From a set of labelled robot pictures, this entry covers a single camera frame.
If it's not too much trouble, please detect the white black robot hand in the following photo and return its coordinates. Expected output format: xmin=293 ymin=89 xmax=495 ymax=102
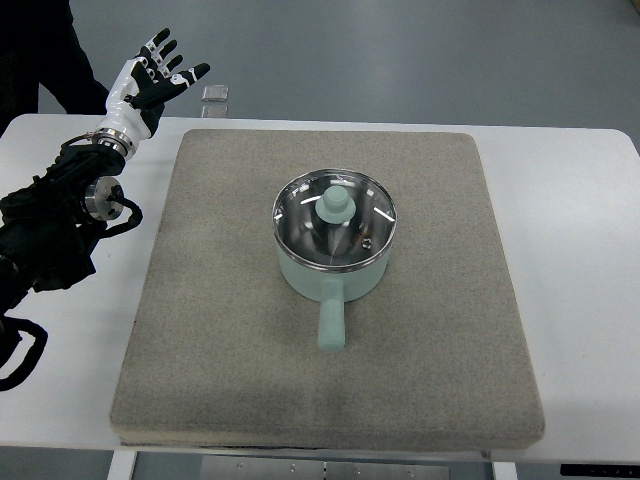
xmin=96 ymin=28 xmax=210 ymax=145

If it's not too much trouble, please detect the glass lid with green knob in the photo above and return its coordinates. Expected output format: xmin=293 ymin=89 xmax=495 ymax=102
xmin=272 ymin=168 xmax=397 ymax=273

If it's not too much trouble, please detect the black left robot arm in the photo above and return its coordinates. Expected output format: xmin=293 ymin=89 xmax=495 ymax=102
xmin=1 ymin=128 xmax=143 ymax=391

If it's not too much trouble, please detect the metal floor plate near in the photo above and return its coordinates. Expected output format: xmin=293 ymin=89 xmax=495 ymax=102
xmin=201 ymin=104 xmax=228 ymax=118

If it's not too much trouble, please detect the grey felt mat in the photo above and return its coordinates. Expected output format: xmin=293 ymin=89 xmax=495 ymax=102
xmin=109 ymin=128 xmax=546 ymax=450

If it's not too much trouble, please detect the mint green saucepan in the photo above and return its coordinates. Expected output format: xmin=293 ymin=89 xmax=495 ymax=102
xmin=274 ymin=215 xmax=396 ymax=352

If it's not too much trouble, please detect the black control panel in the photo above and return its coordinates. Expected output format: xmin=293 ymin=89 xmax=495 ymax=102
xmin=560 ymin=464 xmax=640 ymax=479

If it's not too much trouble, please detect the metal table base plate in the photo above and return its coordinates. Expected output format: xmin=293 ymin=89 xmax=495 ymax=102
xmin=199 ymin=456 xmax=450 ymax=480

